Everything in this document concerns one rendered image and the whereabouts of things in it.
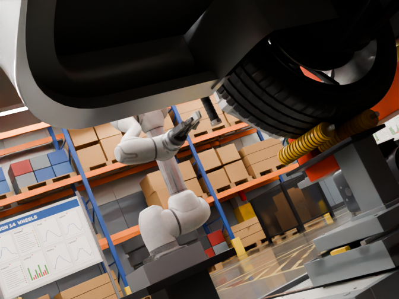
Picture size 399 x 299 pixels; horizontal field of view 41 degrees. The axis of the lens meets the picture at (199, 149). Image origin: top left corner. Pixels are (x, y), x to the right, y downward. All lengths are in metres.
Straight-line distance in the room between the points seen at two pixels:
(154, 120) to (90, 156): 9.18
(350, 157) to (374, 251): 0.35
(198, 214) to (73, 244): 5.20
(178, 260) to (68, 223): 5.38
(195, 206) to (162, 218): 0.19
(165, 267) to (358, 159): 1.27
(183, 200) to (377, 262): 1.50
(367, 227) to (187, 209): 1.43
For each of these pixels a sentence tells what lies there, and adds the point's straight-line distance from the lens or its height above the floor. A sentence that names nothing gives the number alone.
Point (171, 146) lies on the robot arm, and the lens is 2.31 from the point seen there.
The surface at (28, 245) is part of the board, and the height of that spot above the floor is 1.44.
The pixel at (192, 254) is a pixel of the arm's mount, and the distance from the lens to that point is 2.71.
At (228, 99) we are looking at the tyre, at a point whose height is 0.73.
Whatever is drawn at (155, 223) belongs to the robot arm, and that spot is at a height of 0.57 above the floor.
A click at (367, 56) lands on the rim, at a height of 0.70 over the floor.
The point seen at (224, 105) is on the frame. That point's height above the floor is 0.74.
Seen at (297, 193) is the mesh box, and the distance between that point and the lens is 10.26.
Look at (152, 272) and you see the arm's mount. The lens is 2.63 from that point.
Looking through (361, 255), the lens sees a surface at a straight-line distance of 1.56.
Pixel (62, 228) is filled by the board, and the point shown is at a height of 1.50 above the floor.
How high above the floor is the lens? 0.32
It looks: 11 degrees up
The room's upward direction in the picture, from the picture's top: 24 degrees counter-clockwise
